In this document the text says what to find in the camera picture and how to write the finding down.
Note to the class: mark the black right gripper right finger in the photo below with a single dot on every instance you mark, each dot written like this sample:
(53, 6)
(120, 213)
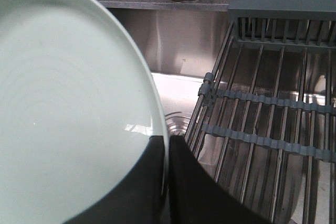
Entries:
(193, 195)

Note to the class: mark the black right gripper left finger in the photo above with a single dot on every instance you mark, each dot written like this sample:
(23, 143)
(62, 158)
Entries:
(139, 197)

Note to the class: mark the light green round plate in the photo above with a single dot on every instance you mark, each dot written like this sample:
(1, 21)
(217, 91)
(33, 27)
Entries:
(78, 106)

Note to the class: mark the sink drain strainer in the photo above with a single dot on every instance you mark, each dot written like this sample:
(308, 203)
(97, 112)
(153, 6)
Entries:
(177, 122)

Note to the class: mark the stainless steel sink basin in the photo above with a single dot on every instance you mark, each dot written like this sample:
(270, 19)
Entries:
(180, 47)

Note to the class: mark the grey wire dish drying rack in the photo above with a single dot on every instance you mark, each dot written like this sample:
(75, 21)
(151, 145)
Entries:
(264, 123)

